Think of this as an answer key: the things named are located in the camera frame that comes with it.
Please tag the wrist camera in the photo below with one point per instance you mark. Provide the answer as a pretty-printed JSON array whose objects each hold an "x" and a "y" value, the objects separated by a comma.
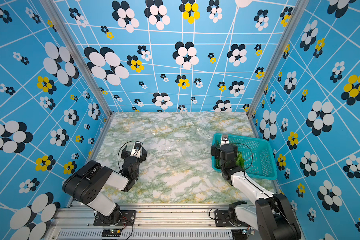
[
  {"x": 136, "y": 151},
  {"x": 224, "y": 140}
]

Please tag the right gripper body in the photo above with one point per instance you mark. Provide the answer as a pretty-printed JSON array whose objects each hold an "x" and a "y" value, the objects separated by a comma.
[{"x": 216, "y": 150}]

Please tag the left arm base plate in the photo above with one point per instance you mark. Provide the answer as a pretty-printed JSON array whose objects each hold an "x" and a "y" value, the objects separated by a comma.
[{"x": 123, "y": 218}]

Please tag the teal plastic basket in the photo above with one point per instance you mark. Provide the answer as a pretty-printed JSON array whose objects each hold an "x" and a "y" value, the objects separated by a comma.
[{"x": 258, "y": 157}]

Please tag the aluminium front rail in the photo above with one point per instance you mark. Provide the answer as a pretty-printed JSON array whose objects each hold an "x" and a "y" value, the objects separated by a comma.
[{"x": 153, "y": 222}]

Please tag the right frame post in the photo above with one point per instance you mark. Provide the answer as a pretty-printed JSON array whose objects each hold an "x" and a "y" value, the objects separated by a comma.
[{"x": 275, "y": 59}]

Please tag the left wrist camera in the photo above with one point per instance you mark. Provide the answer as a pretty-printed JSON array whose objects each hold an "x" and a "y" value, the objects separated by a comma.
[{"x": 136, "y": 151}]

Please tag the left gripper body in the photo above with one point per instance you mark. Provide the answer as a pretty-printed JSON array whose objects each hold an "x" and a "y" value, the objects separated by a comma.
[{"x": 139, "y": 161}]

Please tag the left circuit board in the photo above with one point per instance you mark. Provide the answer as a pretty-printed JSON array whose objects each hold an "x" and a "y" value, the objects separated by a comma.
[{"x": 111, "y": 233}]

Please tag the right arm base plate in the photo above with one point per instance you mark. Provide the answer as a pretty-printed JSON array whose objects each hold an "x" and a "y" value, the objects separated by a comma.
[{"x": 223, "y": 219}]

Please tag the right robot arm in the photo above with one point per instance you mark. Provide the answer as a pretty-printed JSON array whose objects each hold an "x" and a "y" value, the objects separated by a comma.
[{"x": 272, "y": 217}]

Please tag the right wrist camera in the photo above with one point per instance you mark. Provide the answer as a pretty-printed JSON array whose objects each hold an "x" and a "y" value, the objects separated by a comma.
[{"x": 224, "y": 140}]

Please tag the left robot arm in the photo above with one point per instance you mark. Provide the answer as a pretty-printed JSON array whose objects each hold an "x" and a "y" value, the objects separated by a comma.
[{"x": 86, "y": 185}]

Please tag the frame post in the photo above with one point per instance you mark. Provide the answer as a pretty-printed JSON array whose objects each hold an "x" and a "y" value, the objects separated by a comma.
[
  {"x": 68, "y": 40},
  {"x": 275, "y": 59}
]

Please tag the circuit board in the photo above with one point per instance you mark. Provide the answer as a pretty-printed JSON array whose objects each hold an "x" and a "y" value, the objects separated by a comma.
[
  {"x": 111, "y": 233},
  {"x": 241, "y": 234}
]

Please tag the left frame post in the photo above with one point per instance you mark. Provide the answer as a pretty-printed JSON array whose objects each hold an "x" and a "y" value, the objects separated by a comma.
[{"x": 68, "y": 40}]

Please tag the green pepper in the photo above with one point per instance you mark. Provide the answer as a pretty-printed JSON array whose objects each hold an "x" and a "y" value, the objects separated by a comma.
[{"x": 240, "y": 161}]

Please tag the right circuit board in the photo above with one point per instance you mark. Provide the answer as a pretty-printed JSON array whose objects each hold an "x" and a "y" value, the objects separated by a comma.
[{"x": 241, "y": 234}]

